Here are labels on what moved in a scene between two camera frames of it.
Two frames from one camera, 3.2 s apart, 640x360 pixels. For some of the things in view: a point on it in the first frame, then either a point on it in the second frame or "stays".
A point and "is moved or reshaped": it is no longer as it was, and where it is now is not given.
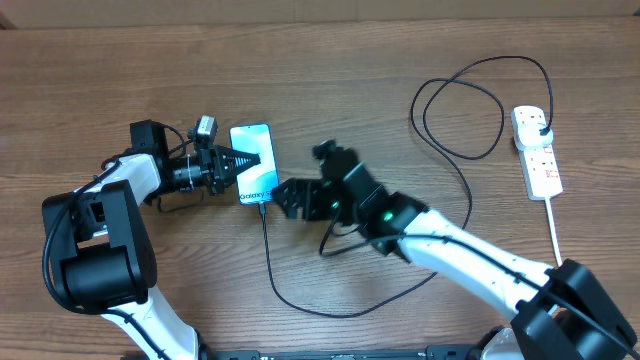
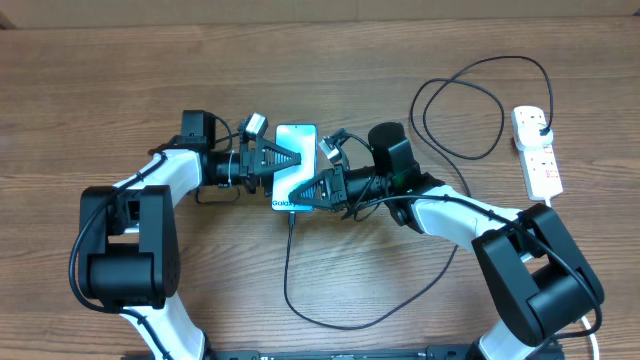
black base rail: x=434 y=353 stays
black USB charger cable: x=332 y=315 -> x=364 y=325
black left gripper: x=223 y=175 -> x=253 y=164
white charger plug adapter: x=530 y=136 stays
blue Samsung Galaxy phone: x=256 y=183 is moved or reshaped
